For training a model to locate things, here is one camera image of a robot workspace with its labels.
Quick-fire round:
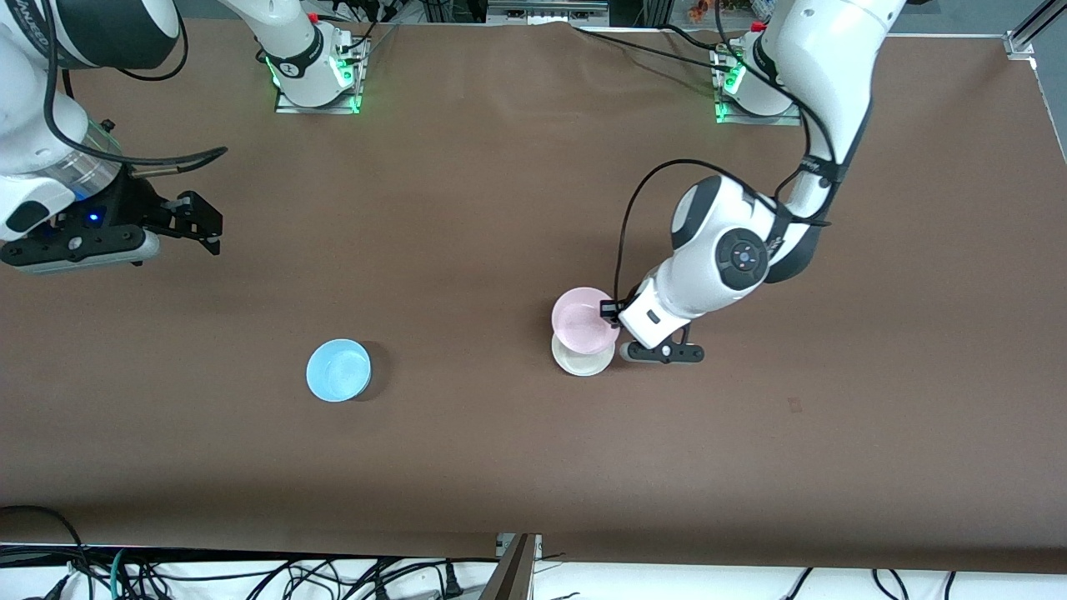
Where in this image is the pink bowl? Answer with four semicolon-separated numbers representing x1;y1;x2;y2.
551;287;620;355

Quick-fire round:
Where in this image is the blue bowl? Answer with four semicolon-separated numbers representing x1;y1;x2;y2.
306;338;373;403

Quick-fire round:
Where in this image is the white bowl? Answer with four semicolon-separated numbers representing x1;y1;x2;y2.
552;333;616;378

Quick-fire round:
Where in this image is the brown table cover sheet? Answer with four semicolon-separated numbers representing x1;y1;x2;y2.
0;17;1067;576

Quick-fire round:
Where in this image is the aluminium profile beam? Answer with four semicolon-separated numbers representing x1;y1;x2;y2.
479;533;543;600

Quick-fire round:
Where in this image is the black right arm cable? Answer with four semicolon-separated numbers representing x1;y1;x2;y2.
38;0;228;176

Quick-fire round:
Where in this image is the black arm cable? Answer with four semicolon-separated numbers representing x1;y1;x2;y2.
38;0;228;176
613;100;839;305

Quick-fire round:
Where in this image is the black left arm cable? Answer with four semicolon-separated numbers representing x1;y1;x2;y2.
613;100;839;305

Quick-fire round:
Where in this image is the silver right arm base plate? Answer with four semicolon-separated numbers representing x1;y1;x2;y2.
275;37;365;115

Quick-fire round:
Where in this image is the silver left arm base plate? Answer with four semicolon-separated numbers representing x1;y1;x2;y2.
714;46;801;127

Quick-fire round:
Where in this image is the grey metal rail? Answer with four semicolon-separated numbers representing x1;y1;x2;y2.
488;0;609;24

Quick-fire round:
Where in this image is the aluminium frame corner bracket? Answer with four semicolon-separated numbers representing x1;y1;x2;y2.
1004;0;1067;159

